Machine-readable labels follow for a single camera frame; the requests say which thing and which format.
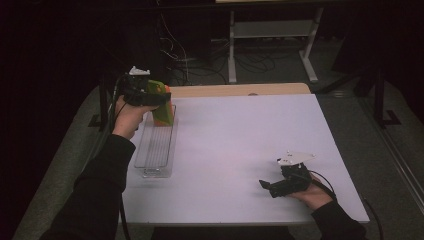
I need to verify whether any white metal desk frame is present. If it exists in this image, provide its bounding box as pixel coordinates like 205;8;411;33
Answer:
228;6;325;84

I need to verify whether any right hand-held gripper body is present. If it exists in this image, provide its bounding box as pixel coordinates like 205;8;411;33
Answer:
275;150;317;198

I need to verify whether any hand-held gripper cable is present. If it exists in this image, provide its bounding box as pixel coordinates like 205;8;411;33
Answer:
109;74;133;240
308;169;384;240

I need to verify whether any person's right hand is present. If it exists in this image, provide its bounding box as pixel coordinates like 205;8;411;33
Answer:
289;176;334;211

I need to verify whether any right hand-held gripper cable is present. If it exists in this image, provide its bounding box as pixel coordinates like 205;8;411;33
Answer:
308;169;384;240

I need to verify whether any black metal stand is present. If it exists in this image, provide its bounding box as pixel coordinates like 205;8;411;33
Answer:
88;78;111;128
353;66;403;129

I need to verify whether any clear plastic tray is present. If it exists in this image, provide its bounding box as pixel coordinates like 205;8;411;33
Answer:
134;104;179;179

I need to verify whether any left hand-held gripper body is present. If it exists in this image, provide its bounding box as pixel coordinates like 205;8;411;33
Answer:
118;65;153;108

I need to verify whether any green clown print phone case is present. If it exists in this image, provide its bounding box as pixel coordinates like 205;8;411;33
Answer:
146;79;175;127

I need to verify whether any tangle of black floor cables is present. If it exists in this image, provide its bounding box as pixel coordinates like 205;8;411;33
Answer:
158;13;301;84

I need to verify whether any person's left hand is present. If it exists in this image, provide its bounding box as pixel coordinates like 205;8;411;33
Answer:
112;95;158;140

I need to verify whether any left hand-held gripper cable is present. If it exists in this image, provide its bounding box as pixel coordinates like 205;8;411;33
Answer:
109;74;133;240

